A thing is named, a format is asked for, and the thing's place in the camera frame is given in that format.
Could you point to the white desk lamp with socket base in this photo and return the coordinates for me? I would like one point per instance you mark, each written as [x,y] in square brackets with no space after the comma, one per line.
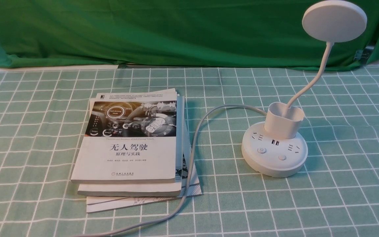
[275,147]

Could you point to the top white self-driving book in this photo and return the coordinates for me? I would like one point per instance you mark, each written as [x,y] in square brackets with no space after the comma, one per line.
[127,154]

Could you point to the bottom thin white book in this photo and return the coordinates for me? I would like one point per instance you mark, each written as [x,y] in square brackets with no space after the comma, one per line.
[109,197]

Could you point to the green checkered tablecloth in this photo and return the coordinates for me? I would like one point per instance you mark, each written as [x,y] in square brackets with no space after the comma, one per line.
[336,193]

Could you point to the metal binder clip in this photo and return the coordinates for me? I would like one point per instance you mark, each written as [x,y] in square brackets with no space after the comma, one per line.
[363,56]

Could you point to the green backdrop cloth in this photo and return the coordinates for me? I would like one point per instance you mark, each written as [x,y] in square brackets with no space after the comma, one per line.
[229,33]

